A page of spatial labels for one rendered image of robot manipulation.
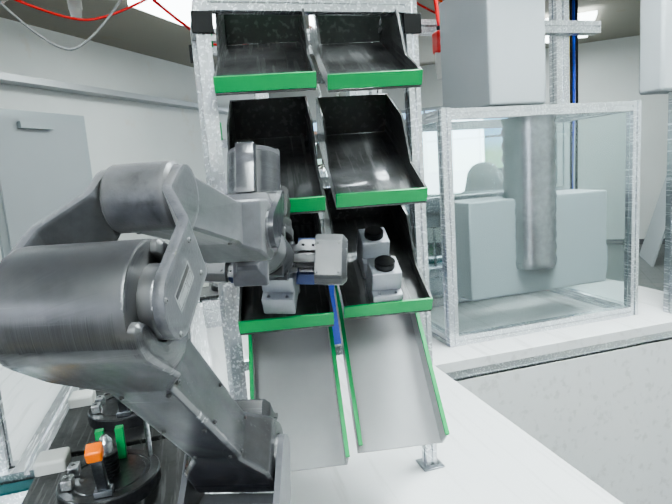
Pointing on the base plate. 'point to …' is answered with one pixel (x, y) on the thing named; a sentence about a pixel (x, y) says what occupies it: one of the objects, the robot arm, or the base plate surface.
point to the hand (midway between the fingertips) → (278, 264)
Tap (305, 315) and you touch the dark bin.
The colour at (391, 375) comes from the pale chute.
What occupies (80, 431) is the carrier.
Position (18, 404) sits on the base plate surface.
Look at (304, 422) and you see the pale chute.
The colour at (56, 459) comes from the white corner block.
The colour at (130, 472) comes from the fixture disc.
